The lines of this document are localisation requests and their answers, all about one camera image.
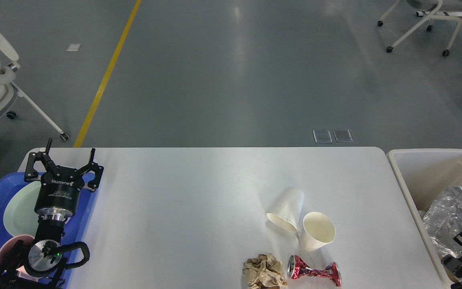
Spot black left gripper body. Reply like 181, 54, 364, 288
34, 173, 85, 218

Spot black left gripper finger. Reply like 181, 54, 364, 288
73, 148, 104, 193
24, 138, 61, 182

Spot aluminium foil tray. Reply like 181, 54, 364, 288
421, 186, 462, 258

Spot light green plate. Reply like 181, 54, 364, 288
3, 181, 45, 237

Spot white paper cup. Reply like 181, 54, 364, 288
266, 187, 305, 232
299, 212, 336, 252

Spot brown paper ball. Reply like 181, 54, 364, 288
242, 254, 288, 289

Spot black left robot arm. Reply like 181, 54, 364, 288
0, 139, 104, 289

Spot beige plastic bin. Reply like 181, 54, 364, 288
387, 149, 462, 289

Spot red foil wrapper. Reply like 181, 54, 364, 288
287, 255, 342, 287

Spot white chair base bar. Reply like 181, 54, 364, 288
416, 11, 462, 18

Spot white wheeled chair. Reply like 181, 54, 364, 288
385, 0, 462, 57

